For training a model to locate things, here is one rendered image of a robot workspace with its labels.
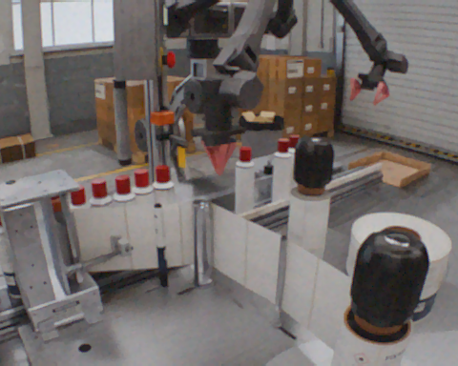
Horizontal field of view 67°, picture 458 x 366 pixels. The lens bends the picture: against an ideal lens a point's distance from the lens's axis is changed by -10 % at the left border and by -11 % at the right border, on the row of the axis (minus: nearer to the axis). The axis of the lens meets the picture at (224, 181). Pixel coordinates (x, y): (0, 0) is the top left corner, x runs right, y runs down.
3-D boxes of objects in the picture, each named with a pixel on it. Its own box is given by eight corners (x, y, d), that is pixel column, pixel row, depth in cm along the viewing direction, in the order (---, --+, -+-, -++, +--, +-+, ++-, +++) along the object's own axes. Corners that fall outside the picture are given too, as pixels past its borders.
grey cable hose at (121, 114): (121, 167, 91) (114, 79, 84) (115, 163, 94) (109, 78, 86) (135, 164, 93) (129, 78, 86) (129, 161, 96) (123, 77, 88)
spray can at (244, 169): (242, 223, 107) (244, 152, 99) (231, 216, 111) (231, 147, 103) (257, 218, 110) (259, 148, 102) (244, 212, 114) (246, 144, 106)
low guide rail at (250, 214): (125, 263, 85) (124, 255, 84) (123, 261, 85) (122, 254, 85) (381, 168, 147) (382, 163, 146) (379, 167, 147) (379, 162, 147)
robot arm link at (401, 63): (376, 34, 126) (365, 49, 124) (404, 37, 118) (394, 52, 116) (384, 60, 134) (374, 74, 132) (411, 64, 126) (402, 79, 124)
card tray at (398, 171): (400, 188, 144) (402, 178, 142) (347, 171, 163) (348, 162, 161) (429, 172, 161) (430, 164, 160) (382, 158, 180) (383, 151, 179)
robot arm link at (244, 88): (247, 73, 84) (226, 45, 78) (286, 76, 75) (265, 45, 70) (217, 114, 81) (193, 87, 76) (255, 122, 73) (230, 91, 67)
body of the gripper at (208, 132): (246, 136, 82) (247, 101, 79) (208, 144, 76) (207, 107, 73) (227, 131, 86) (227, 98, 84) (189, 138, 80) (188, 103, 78)
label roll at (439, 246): (444, 289, 75) (461, 231, 70) (414, 340, 62) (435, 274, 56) (366, 259, 88) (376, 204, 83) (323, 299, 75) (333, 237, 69)
